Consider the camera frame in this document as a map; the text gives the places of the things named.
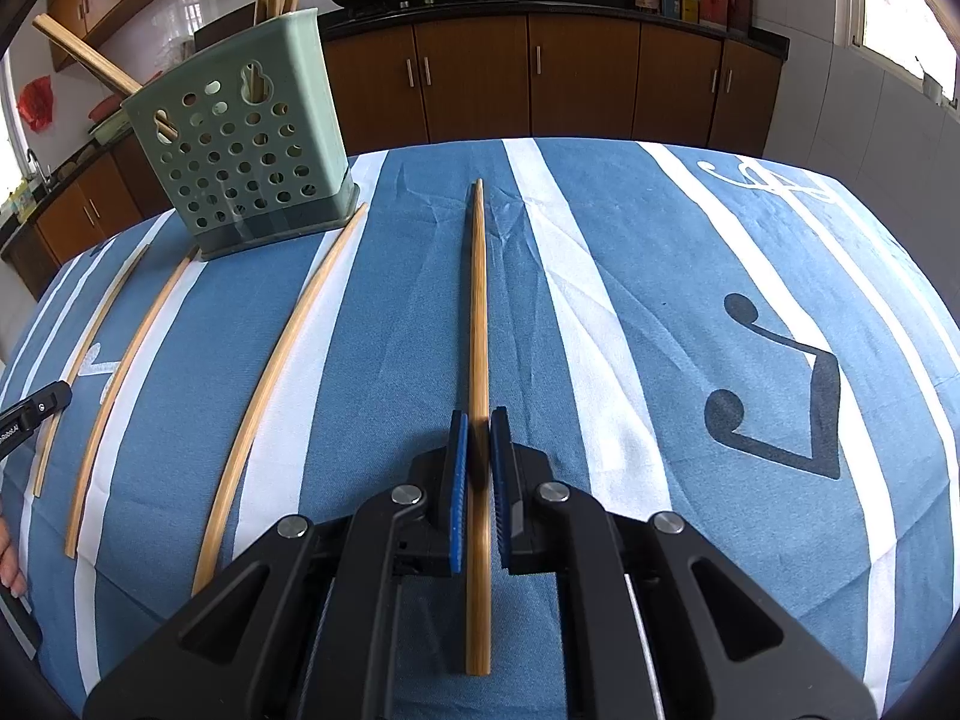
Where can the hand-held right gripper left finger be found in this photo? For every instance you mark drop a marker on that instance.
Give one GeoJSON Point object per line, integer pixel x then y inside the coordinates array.
{"type": "Point", "coordinates": [459, 495]}

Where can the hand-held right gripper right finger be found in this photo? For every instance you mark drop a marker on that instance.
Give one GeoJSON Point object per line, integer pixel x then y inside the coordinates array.
{"type": "Point", "coordinates": [501, 495]}

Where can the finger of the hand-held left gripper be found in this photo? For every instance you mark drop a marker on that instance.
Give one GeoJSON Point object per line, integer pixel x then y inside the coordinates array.
{"type": "Point", "coordinates": [54, 394]}

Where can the green perforated chopstick holder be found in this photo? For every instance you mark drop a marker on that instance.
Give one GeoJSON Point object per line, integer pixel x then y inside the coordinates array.
{"type": "Point", "coordinates": [300, 49]}

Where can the person's left hand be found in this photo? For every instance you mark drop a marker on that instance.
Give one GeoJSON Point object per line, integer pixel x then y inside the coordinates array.
{"type": "Point", "coordinates": [9, 562]}

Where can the green basin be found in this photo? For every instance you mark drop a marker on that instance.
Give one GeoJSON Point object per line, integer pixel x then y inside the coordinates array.
{"type": "Point", "coordinates": [105, 133]}

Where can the small kitchen window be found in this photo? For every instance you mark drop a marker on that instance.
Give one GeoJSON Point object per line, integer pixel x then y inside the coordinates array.
{"type": "Point", "coordinates": [6, 127]}

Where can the red basin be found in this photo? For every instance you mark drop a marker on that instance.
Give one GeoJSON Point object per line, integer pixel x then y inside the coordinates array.
{"type": "Point", "coordinates": [105, 111]}

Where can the hanging red plastic bag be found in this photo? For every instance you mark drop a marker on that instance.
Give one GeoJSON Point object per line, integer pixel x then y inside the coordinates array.
{"type": "Point", "coordinates": [36, 101]}

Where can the dark wooden cutting board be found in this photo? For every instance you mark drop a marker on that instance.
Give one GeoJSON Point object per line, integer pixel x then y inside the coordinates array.
{"type": "Point", "coordinates": [225, 22]}

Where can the brown wooden base cabinets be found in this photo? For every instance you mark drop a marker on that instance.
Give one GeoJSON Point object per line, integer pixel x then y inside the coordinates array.
{"type": "Point", "coordinates": [585, 75]}

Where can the dark red bottle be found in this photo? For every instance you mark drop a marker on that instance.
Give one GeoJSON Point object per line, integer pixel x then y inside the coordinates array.
{"type": "Point", "coordinates": [739, 4]}

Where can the white mug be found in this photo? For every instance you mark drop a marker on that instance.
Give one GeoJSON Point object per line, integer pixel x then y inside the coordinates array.
{"type": "Point", "coordinates": [930, 86]}

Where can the large kitchen window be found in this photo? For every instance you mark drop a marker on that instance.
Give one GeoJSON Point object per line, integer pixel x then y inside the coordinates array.
{"type": "Point", "coordinates": [900, 15]}

